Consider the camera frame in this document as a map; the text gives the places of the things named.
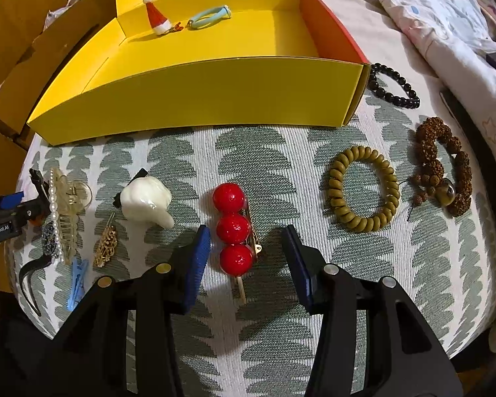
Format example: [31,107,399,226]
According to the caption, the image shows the red three-ball hair clip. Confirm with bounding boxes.
[212,182,262,305]

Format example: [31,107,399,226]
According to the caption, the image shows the black leather wrist watch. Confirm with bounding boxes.
[18,167,62,317]

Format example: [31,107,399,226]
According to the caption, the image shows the pearl clear claw clip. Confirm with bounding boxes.
[49,168,92,265]

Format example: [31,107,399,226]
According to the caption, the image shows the white shell hair clip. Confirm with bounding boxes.
[113,168,175,230]

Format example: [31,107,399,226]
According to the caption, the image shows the olive spiral hair tie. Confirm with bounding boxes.
[327,144,401,234]

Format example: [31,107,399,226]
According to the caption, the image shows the small blue hair clip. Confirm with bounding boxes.
[67,258,89,312]

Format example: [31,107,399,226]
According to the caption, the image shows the gold filigree leaf hairpin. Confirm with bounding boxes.
[93,212,118,268]

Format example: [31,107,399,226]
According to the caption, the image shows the brown rudraksha bead bracelet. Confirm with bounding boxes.
[408,115,473,219]

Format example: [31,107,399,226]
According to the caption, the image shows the black bead bracelet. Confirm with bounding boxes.
[366,62,421,110]

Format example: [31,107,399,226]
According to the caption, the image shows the santa hat hair clip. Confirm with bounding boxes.
[143,0,184,36]

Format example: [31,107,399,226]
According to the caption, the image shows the light blue bangle bracelet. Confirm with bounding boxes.
[186,4,234,31]

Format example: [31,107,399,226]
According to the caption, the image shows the green leaf patterned bedspread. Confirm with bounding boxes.
[6,48,496,397]

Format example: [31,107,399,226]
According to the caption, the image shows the wooden wardrobe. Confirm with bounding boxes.
[0,0,115,196]

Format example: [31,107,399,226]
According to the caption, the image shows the yellow cardboard box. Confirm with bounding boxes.
[28,0,371,145]

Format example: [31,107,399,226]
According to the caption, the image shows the white patterned duvet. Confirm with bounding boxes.
[338,0,496,183]

